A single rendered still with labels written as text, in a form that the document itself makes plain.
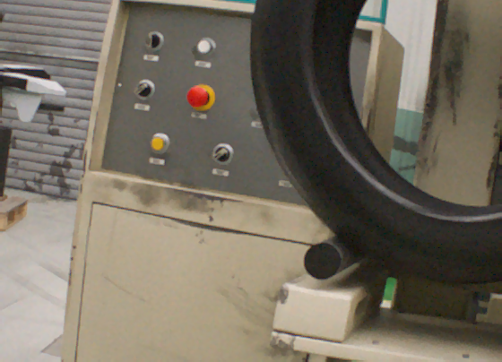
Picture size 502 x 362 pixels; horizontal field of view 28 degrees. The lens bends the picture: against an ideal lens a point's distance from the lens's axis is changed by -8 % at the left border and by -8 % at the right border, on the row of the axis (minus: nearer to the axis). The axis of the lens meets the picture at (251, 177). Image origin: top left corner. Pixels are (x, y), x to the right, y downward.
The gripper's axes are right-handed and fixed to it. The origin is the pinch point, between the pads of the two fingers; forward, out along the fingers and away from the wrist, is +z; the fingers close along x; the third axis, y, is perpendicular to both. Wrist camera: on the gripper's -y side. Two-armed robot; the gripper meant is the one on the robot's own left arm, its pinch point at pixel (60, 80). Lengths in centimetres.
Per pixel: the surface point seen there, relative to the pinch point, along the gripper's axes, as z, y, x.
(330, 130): 27.7, -2.3, 26.4
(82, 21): 182, 50, -901
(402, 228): 36.4, 6.7, 33.3
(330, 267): 29.7, 12.9, 30.5
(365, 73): 65, -5, -40
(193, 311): 42, 45, -44
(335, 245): 30.5, 10.6, 29.0
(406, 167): 486, 123, -737
